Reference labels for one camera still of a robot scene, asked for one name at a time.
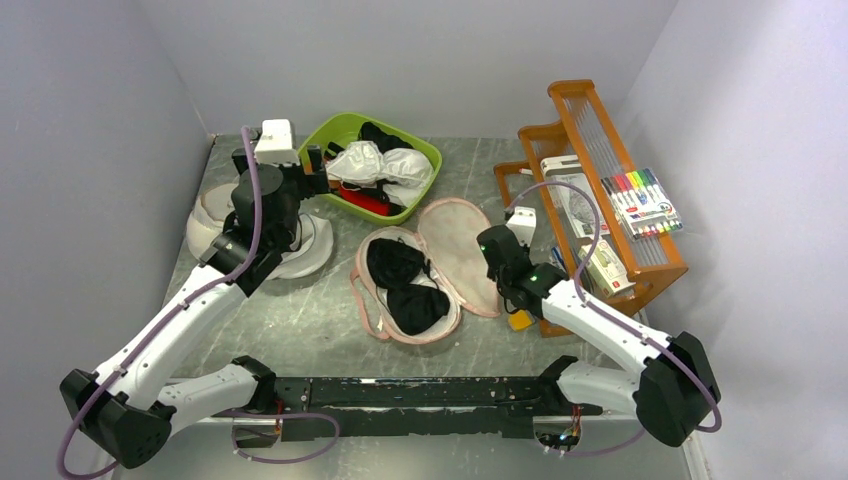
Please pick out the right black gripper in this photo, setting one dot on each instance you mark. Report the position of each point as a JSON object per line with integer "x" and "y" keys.
{"x": 491, "y": 274}

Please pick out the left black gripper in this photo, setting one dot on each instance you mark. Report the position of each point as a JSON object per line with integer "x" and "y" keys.
{"x": 313, "y": 182}

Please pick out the floral mesh laundry bag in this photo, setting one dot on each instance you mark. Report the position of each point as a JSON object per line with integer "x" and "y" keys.
{"x": 446, "y": 235}

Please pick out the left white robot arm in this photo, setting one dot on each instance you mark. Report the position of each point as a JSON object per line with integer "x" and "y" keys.
{"x": 128, "y": 406}

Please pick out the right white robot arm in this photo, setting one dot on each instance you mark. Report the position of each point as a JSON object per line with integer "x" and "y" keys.
{"x": 666, "y": 382}

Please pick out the white mesh laundry bag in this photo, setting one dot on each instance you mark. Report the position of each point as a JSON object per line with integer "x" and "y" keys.
{"x": 314, "y": 249}

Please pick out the white bra in bin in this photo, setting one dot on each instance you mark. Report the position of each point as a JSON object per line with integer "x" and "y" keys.
{"x": 403, "y": 174}

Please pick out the black bra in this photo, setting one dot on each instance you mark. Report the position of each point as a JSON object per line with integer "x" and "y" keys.
{"x": 412, "y": 297}

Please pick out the white cylindrical laundry bag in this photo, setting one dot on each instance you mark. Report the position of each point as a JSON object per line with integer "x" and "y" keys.
{"x": 207, "y": 217}

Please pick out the yellow sponge block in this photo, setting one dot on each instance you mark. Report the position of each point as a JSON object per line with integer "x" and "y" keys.
{"x": 520, "y": 321}

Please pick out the green plastic bin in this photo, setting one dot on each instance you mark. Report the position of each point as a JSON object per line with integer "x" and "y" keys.
{"x": 336, "y": 133}

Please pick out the black garment in bin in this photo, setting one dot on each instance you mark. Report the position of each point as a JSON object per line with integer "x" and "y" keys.
{"x": 384, "y": 142}

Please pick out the red garment in bin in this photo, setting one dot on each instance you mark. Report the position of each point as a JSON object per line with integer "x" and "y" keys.
{"x": 372, "y": 200}

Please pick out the orange wooden rack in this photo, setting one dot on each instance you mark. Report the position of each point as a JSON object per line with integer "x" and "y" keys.
{"x": 591, "y": 186}

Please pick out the small white green box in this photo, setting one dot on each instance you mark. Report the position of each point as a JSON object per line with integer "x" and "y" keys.
{"x": 608, "y": 272}

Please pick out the coloured marker pack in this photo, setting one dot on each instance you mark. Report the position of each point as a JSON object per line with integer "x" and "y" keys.
{"x": 641, "y": 205}

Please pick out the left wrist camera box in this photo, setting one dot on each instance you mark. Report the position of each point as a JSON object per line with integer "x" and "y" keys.
{"x": 275, "y": 145}

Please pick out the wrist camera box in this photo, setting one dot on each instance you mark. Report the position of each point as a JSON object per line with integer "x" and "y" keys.
{"x": 522, "y": 221}
{"x": 275, "y": 145}

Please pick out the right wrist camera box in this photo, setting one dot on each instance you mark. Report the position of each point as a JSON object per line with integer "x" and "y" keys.
{"x": 522, "y": 221}

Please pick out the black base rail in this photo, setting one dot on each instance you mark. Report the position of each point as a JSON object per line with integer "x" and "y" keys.
{"x": 359, "y": 407}

